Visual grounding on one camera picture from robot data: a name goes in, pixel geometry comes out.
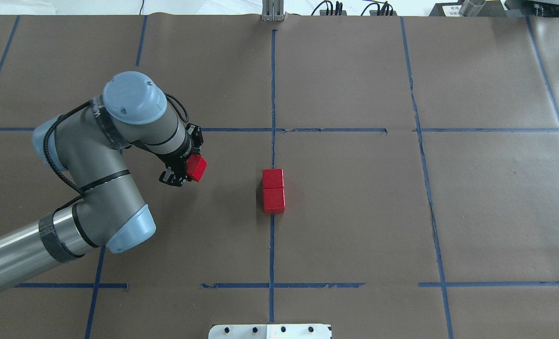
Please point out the aluminium frame post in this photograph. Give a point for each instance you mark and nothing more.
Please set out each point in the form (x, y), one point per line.
(273, 11)

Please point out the red cube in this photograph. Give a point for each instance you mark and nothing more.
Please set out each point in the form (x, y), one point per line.
(273, 178)
(196, 167)
(274, 200)

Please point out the brown paper table cover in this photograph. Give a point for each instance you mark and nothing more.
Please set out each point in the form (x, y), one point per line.
(421, 170)

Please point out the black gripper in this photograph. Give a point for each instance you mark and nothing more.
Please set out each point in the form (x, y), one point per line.
(177, 164)

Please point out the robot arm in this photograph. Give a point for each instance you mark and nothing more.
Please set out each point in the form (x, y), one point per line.
(84, 149)

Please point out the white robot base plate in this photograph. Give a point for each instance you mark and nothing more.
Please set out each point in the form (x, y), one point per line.
(271, 331)

